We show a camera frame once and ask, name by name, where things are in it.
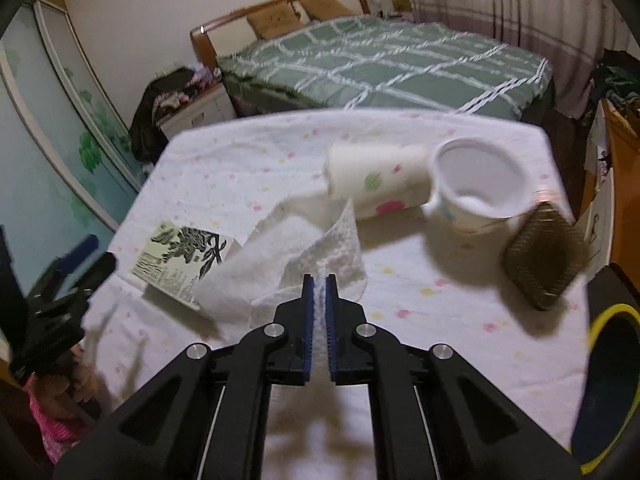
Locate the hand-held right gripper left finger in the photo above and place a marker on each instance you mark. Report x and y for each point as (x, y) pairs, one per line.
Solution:
(309, 310)

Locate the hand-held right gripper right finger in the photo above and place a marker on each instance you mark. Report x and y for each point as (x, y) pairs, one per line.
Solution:
(331, 310)

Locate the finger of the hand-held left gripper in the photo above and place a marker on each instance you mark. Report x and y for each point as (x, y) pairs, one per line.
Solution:
(97, 272)
(80, 252)

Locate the white paper tissue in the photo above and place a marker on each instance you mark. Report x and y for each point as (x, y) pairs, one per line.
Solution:
(300, 245)

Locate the white box with black print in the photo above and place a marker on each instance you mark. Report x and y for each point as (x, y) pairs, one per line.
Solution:
(180, 255)

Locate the dark bin with yellow rim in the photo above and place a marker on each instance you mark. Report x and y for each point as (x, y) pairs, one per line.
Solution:
(610, 385)

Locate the pink cloth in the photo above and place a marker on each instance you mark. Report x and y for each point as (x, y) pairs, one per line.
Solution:
(55, 425)

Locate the glass wardrobe sliding door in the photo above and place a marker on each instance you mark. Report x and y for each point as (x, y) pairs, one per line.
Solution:
(50, 160)

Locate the dark clothes pile on nightstand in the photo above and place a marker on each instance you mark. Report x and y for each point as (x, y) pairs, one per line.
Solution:
(147, 115)

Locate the white nightstand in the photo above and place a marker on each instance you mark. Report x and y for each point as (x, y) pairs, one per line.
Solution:
(200, 110)

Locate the wooden bed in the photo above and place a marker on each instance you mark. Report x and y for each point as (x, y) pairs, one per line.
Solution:
(210, 40)

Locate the green plaid duvet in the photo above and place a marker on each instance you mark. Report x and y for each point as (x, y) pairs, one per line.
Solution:
(390, 60)

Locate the brown bear face pillow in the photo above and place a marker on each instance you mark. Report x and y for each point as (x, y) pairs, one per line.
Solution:
(275, 20)

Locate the brown plain pillow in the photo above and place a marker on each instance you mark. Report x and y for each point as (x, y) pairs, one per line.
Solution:
(325, 7)

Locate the wooden desk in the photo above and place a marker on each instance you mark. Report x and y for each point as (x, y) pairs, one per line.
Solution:
(620, 160)

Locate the pink and beige curtain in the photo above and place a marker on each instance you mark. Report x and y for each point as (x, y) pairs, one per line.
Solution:
(525, 10)

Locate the pile of dark clothes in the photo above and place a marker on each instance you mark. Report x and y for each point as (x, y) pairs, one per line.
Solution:
(617, 77)

